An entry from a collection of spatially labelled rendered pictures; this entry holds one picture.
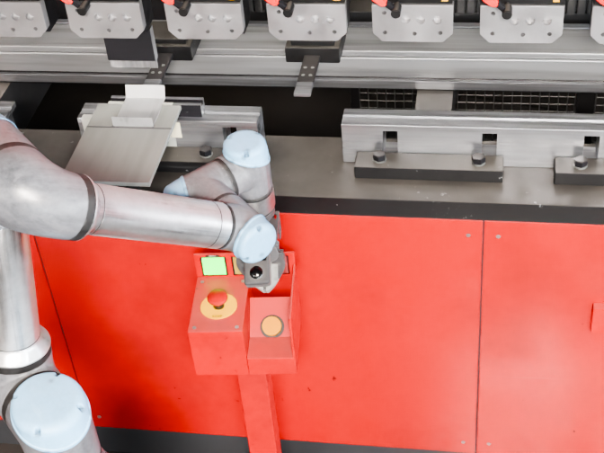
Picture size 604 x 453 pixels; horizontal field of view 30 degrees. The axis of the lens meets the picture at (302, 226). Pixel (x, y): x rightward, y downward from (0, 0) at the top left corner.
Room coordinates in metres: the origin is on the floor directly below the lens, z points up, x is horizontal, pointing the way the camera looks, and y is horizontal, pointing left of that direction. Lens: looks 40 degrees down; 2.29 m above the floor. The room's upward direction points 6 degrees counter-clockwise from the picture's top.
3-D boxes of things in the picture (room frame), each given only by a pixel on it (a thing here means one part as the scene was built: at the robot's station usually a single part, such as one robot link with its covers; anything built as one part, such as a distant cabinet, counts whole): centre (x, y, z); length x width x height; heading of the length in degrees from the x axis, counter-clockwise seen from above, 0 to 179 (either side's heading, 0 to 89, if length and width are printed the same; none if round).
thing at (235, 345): (1.60, 0.13, 0.75); 0.20 x 0.16 x 0.18; 83
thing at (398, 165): (1.83, -0.27, 0.89); 0.30 x 0.05 x 0.03; 78
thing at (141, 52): (2.01, 0.31, 1.13); 0.10 x 0.02 x 0.10; 78
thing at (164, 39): (2.17, 0.27, 1.01); 0.26 x 0.12 x 0.05; 168
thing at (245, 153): (1.56, 0.08, 1.14); 0.09 x 0.08 x 0.11; 123
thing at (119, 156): (1.87, 0.34, 1.00); 0.26 x 0.18 x 0.01; 168
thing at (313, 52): (2.10, -0.05, 1.01); 0.26 x 0.12 x 0.05; 168
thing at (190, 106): (2.01, 0.28, 0.98); 0.20 x 0.03 x 0.03; 78
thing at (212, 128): (2.00, 0.26, 0.92); 0.39 x 0.06 x 0.10; 78
